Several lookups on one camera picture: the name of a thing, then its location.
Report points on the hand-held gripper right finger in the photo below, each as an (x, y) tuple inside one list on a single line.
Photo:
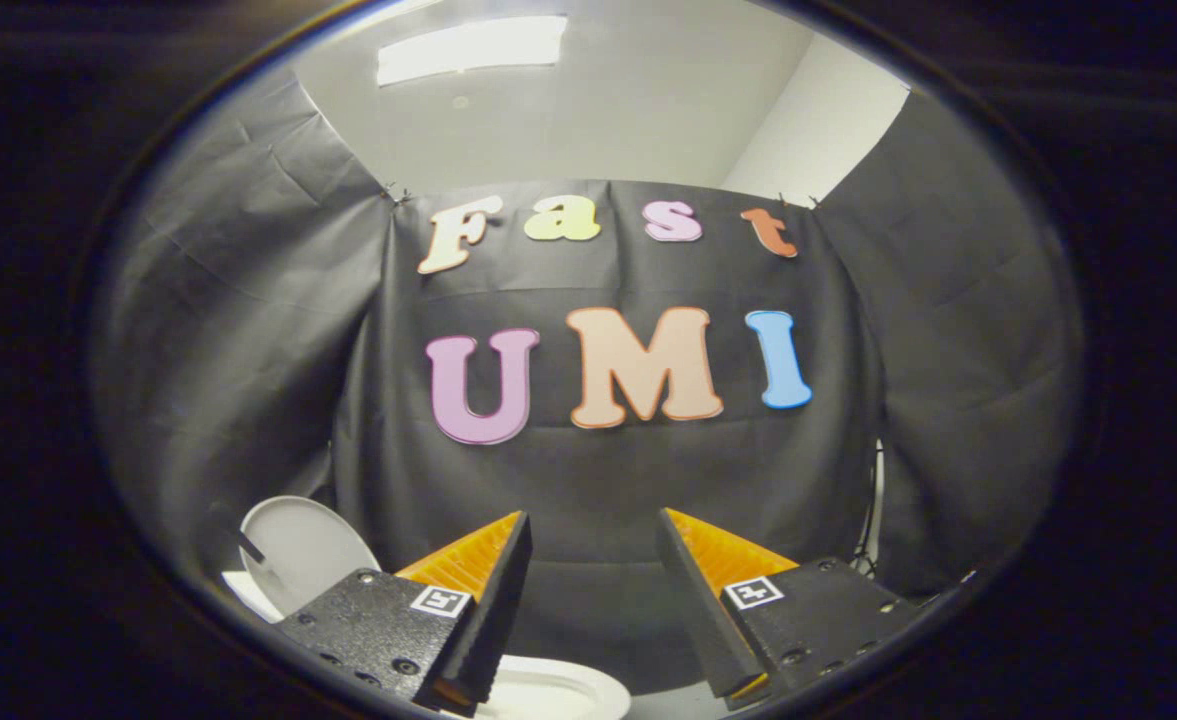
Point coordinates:
[(693, 610)]

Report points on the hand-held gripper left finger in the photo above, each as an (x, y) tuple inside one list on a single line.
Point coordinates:
[(503, 600)]

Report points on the white toilet seat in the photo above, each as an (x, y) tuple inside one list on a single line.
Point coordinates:
[(558, 690)]

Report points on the black backdrop cloth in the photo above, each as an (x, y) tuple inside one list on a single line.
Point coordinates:
[(608, 480), (238, 330), (968, 350)]

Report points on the black tripod light stand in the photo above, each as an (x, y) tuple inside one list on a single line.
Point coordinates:
[(868, 520)]

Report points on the ceiling light panel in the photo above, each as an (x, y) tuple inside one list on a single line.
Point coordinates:
[(473, 48)]

